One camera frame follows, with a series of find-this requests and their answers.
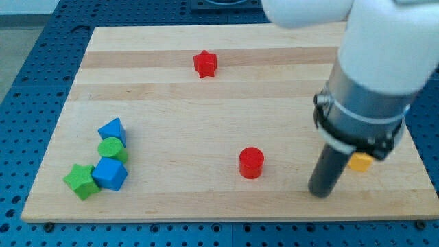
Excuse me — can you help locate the wooden board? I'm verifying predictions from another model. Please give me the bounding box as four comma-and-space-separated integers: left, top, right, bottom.
21, 22, 438, 223

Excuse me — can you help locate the blue triangle block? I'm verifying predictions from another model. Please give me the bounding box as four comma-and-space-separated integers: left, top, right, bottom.
97, 118, 126, 147

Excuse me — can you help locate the blue pentagon block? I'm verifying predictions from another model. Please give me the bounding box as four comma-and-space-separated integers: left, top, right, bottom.
91, 158, 128, 191

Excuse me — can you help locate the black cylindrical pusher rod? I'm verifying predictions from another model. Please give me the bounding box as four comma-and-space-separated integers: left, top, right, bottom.
308, 144, 353, 198

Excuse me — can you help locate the yellow block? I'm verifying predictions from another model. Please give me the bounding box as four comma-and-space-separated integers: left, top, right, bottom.
348, 152, 374, 172

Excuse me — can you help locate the green star block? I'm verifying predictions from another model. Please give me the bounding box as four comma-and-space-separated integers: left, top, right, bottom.
63, 163, 101, 200

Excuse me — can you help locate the green cylinder block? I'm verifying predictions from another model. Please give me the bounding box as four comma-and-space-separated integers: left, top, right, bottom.
97, 137, 128, 163

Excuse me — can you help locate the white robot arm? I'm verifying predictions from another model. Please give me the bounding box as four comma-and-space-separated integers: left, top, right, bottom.
262, 0, 438, 198

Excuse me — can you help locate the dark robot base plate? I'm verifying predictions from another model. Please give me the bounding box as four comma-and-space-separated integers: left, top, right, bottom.
189, 0, 263, 12

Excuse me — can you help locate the red cylinder block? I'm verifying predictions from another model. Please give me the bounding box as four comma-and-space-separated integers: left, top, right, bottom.
239, 147, 265, 179

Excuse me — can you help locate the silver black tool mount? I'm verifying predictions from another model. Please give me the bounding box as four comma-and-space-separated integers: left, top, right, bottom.
313, 60, 416, 161

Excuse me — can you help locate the red star block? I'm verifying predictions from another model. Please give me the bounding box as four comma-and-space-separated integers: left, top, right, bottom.
193, 50, 217, 78

